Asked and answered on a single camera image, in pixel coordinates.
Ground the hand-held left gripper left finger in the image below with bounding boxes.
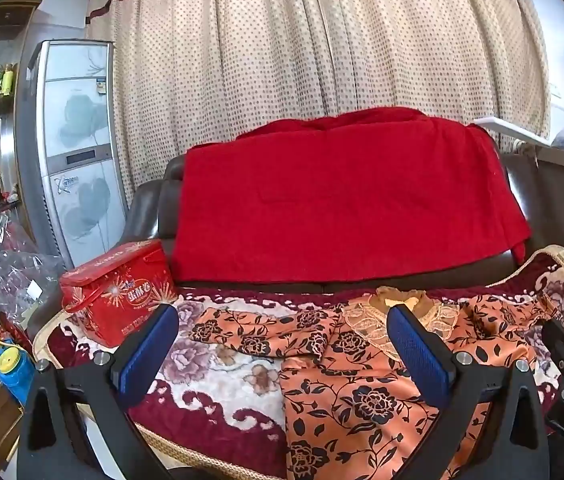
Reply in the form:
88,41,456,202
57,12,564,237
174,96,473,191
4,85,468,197
17,302,180,480

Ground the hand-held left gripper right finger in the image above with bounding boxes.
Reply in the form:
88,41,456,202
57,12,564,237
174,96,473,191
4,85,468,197
386,302,550,480

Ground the orange black floral garment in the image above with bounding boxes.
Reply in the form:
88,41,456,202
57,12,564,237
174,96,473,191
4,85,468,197
189,287,563,480

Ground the blue yellow toy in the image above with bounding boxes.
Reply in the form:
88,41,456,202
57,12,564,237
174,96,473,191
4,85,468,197
0,327,38,406

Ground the brown leather sofa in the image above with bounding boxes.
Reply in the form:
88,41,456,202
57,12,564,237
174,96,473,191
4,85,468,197
122,152,564,296

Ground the clear plastic wrap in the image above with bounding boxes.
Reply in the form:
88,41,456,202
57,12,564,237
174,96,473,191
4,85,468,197
0,210,65,321

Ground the red blanket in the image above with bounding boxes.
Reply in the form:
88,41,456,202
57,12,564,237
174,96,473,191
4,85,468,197
169,107,533,283

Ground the white shelf board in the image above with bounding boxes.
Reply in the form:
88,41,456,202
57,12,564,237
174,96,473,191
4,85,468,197
472,116,553,147

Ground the beige dotted curtain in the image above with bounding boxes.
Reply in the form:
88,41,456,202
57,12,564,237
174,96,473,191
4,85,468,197
84,0,550,196

